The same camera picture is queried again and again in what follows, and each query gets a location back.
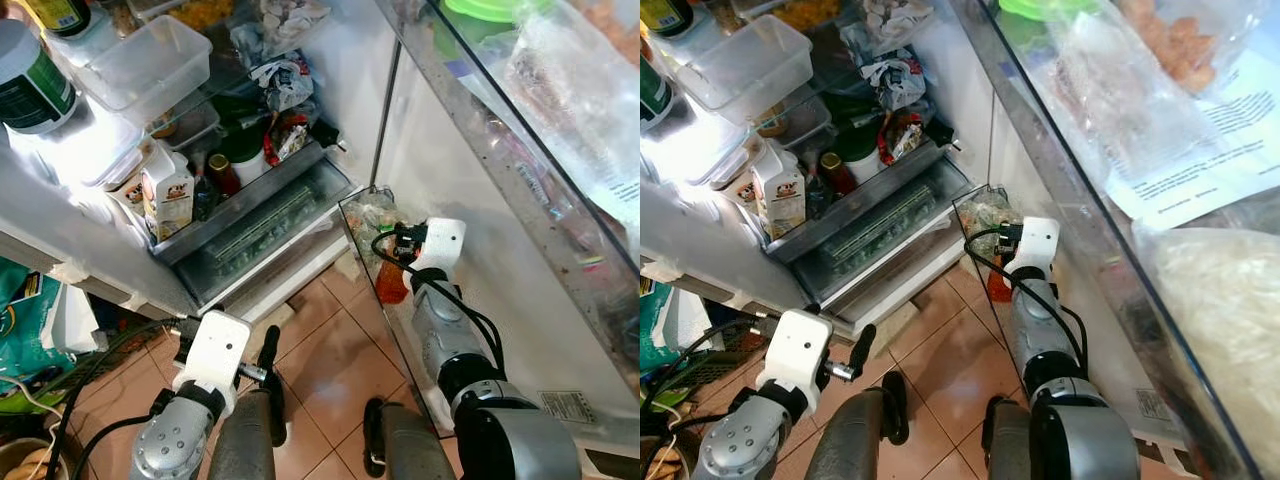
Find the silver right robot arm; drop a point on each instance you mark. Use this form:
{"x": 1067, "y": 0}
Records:
{"x": 1040, "y": 335}
{"x": 445, "y": 335}

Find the white fridge door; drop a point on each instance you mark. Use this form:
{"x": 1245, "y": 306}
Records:
{"x": 480, "y": 300}
{"x": 1100, "y": 330}

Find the white fridge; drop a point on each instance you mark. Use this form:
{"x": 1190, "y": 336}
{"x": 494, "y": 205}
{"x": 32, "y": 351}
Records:
{"x": 350, "y": 70}
{"x": 960, "y": 70}

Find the bag of green vegetables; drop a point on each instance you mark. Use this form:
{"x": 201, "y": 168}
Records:
{"x": 368, "y": 215}
{"x": 985, "y": 215}

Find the grey left robot leg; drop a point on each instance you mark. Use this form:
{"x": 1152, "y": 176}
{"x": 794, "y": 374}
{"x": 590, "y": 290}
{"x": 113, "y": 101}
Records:
{"x": 240, "y": 445}
{"x": 850, "y": 440}

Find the grey robot leg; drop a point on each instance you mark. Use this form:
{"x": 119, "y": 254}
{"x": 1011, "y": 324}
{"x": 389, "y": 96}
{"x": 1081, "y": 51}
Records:
{"x": 850, "y": 440}
{"x": 240, "y": 445}
{"x": 1012, "y": 445}
{"x": 415, "y": 450}

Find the large clear door bin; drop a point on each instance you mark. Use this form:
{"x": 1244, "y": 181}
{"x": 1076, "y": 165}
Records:
{"x": 520, "y": 190}
{"x": 1090, "y": 190}

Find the clear crisper drawer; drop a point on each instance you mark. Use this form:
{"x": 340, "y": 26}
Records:
{"x": 265, "y": 225}
{"x": 880, "y": 225}

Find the red snack packet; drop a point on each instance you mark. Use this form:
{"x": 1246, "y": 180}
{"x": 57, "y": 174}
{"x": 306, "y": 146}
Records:
{"x": 290, "y": 137}
{"x": 905, "y": 135}

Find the white thin plastic bag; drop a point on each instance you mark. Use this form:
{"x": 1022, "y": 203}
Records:
{"x": 70, "y": 316}
{"x": 690, "y": 318}

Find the white bottle green cap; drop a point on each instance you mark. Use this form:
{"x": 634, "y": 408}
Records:
{"x": 246, "y": 156}
{"x": 858, "y": 152}

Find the white milk carton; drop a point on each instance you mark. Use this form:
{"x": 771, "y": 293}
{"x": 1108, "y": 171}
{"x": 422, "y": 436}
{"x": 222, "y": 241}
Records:
{"x": 780, "y": 190}
{"x": 167, "y": 195}

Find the grey right robot leg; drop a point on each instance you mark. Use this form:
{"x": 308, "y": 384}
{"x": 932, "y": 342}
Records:
{"x": 1012, "y": 445}
{"x": 415, "y": 450}

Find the clear plastic food bag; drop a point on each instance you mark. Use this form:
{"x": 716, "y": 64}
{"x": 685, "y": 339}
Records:
{"x": 1130, "y": 95}
{"x": 570, "y": 85}

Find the green printed bag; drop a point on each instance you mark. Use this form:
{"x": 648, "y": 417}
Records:
{"x": 20, "y": 320}
{"x": 656, "y": 320}

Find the bowl of brown food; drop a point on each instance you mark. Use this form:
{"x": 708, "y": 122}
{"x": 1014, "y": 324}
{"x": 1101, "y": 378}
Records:
{"x": 30, "y": 462}
{"x": 668, "y": 465}

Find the crumpled grey plastic bag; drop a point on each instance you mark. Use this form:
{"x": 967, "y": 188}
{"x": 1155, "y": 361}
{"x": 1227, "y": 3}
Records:
{"x": 285, "y": 82}
{"x": 895, "y": 78}

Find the brown and white carton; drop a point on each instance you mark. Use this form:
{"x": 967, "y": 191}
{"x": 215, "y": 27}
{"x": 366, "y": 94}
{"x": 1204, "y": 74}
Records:
{"x": 125, "y": 187}
{"x": 740, "y": 186}

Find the printed white paper sheet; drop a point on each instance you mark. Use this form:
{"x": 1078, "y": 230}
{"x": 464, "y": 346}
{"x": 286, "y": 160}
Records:
{"x": 1210, "y": 145}
{"x": 622, "y": 200}

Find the grey label sticker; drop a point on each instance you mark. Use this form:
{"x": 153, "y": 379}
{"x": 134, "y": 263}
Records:
{"x": 1155, "y": 404}
{"x": 567, "y": 406}

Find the green container lid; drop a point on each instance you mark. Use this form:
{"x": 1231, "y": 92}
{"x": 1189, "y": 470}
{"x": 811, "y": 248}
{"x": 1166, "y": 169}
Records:
{"x": 1030, "y": 8}
{"x": 485, "y": 10}

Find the white filled plastic bag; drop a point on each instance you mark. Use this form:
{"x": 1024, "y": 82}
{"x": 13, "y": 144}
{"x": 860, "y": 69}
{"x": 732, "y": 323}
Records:
{"x": 1220, "y": 330}

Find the bag of pale snacks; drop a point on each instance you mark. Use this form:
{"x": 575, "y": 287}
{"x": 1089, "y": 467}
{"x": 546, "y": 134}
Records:
{"x": 290, "y": 20}
{"x": 895, "y": 20}

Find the bag of pale meat pieces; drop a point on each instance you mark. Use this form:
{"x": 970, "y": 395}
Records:
{"x": 615, "y": 22}
{"x": 1170, "y": 40}

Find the green and white jar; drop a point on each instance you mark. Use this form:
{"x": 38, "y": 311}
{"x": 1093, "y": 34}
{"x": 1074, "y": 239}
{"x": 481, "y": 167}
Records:
{"x": 30, "y": 80}
{"x": 652, "y": 92}

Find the clear plastic food box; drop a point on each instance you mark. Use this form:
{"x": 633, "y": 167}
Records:
{"x": 745, "y": 65}
{"x": 150, "y": 65}

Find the box of yellow food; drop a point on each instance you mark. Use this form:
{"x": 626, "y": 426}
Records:
{"x": 200, "y": 10}
{"x": 800, "y": 10}

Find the dark bottle yellow label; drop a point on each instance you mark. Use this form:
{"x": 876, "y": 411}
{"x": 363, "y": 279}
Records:
{"x": 665, "y": 14}
{"x": 60, "y": 14}

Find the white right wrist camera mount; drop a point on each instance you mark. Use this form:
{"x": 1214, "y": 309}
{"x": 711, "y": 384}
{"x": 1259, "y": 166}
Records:
{"x": 440, "y": 245}
{"x": 1036, "y": 245}

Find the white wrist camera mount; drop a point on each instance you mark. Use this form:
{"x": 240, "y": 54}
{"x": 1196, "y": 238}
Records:
{"x": 795, "y": 355}
{"x": 215, "y": 350}
{"x": 440, "y": 245}
{"x": 1036, "y": 245}

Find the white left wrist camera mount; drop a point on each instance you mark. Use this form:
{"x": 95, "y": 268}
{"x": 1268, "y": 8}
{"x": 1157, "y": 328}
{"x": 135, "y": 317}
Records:
{"x": 795, "y": 355}
{"x": 215, "y": 350}

